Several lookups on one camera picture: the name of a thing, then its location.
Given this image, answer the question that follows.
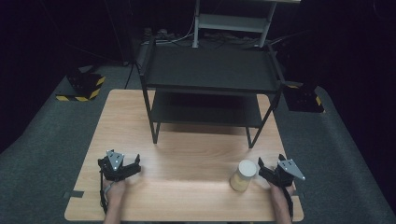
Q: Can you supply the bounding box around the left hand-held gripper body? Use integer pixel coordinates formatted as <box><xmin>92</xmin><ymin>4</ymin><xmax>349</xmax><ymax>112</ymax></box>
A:
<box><xmin>100</xmin><ymin>149</ymin><xmax>143</xmax><ymax>183</ymax></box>

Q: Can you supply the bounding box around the black floor cable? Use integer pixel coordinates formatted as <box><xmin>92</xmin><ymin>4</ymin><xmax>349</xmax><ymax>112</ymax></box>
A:
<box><xmin>123</xmin><ymin>61</ymin><xmax>138</xmax><ymax>91</ymax></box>

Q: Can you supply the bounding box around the person's right hand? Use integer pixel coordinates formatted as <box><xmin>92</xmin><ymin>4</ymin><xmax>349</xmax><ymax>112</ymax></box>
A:
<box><xmin>268</xmin><ymin>182</ymin><xmax>296</xmax><ymax>206</ymax></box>

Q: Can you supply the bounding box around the black block with yellow stripes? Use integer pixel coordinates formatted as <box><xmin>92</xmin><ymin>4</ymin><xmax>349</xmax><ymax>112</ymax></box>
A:
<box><xmin>55</xmin><ymin>69</ymin><xmax>106</xmax><ymax>103</ymax></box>
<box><xmin>283</xmin><ymin>83</ymin><xmax>327</xmax><ymax>114</ymax></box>

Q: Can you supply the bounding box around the power strip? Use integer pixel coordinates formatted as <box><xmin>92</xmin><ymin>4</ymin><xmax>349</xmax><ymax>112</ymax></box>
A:
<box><xmin>142</xmin><ymin>27</ymin><xmax>176</xmax><ymax>45</ymax></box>

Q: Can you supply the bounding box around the grey tape strip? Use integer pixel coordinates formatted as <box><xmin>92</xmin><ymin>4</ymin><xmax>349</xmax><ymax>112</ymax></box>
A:
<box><xmin>62</xmin><ymin>189</ymin><xmax>85</xmax><ymax>200</ymax></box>

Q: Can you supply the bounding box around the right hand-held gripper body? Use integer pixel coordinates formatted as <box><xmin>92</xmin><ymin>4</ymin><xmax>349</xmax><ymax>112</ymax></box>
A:
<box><xmin>260</xmin><ymin>158</ymin><xmax>306</xmax><ymax>189</ymax></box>

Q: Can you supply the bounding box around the white cable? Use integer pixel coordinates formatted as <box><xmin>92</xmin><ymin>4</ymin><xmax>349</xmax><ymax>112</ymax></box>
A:
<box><xmin>169</xmin><ymin>17</ymin><xmax>196</xmax><ymax>45</ymax></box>

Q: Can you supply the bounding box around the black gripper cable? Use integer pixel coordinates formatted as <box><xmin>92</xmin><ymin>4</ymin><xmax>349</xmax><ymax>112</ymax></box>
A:
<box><xmin>98</xmin><ymin>170</ymin><xmax>109</xmax><ymax>217</ymax></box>
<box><xmin>281</xmin><ymin>186</ymin><xmax>295</xmax><ymax>219</ymax></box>

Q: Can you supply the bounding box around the grey metal stand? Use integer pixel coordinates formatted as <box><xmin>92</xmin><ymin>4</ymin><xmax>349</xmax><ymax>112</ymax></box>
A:
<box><xmin>191</xmin><ymin>0</ymin><xmax>303</xmax><ymax>49</ymax></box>

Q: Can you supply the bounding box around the black two-tier metal shelf rack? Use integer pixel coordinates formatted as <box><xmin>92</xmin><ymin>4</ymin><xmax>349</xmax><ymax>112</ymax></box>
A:
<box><xmin>135</xmin><ymin>36</ymin><xmax>304</xmax><ymax>149</ymax></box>

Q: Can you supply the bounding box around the person's left hand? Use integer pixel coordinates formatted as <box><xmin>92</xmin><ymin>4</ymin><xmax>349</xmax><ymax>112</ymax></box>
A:
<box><xmin>103</xmin><ymin>178</ymin><xmax>127</xmax><ymax>203</ymax></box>

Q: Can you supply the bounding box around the white-lidded jar with yellow contents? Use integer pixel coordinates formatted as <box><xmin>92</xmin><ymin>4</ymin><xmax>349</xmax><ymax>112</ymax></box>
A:
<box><xmin>229</xmin><ymin>159</ymin><xmax>258</xmax><ymax>192</ymax></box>

